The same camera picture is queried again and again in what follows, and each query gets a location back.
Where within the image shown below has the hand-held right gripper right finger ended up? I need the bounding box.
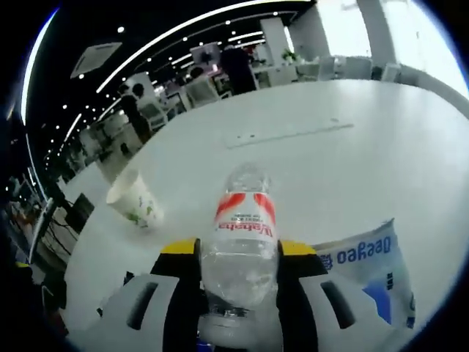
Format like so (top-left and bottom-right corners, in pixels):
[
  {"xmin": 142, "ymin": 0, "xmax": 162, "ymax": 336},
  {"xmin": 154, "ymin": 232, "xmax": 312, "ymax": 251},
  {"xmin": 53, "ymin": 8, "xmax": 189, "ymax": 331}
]
[{"xmin": 277, "ymin": 240, "xmax": 399, "ymax": 352}]

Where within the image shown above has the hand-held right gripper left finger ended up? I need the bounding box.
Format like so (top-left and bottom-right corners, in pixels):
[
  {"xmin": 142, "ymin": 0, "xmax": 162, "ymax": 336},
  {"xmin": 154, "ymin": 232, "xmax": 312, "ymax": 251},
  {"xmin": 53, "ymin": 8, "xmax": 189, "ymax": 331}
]
[{"xmin": 97, "ymin": 237, "xmax": 207, "ymax": 352}]

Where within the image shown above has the clear plastic water bottle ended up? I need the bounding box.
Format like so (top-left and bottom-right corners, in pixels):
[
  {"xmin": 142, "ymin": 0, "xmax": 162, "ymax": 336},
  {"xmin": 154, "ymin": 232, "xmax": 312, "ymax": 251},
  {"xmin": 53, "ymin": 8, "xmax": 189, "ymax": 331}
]
[{"xmin": 199, "ymin": 163, "xmax": 283, "ymax": 349}]

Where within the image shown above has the wet wipes pack blue lid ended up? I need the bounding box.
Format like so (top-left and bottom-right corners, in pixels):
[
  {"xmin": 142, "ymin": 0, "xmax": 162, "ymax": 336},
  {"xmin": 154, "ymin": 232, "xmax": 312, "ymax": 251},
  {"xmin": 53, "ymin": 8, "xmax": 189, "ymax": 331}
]
[{"xmin": 314, "ymin": 218, "xmax": 417, "ymax": 330}]

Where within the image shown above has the white paper cup green print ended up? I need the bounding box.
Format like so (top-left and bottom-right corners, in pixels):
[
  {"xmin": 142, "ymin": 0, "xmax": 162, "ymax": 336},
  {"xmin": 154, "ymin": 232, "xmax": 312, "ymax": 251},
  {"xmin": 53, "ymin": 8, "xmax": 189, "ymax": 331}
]
[{"xmin": 106, "ymin": 170, "xmax": 166, "ymax": 230}]

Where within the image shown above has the white mesh chair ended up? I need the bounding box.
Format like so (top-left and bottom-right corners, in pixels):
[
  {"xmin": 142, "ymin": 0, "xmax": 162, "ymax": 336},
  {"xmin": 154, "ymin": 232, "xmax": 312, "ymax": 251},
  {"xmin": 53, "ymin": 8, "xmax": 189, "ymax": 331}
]
[
  {"xmin": 141, "ymin": 102, "xmax": 168, "ymax": 129},
  {"xmin": 185, "ymin": 78, "xmax": 221, "ymax": 108},
  {"xmin": 318, "ymin": 55, "xmax": 347, "ymax": 80}
]

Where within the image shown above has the ceiling air conditioner vent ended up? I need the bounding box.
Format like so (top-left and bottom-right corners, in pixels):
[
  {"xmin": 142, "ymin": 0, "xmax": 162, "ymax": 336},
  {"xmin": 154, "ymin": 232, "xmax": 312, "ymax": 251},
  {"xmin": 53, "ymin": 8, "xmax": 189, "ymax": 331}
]
[{"xmin": 70, "ymin": 42, "xmax": 123, "ymax": 78}]

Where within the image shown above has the long ceiling light strip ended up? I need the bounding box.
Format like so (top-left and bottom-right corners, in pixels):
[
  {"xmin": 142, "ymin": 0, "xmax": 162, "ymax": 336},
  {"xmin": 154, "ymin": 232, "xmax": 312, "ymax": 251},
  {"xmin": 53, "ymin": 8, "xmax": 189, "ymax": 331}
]
[{"xmin": 97, "ymin": 0, "xmax": 316, "ymax": 93}]

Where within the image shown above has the table cable slot cover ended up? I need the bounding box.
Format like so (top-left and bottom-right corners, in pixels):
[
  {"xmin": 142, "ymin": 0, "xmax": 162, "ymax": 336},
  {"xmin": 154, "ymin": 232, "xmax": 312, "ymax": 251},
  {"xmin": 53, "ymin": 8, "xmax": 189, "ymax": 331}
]
[{"xmin": 225, "ymin": 122, "xmax": 355, "ymax": 150}]

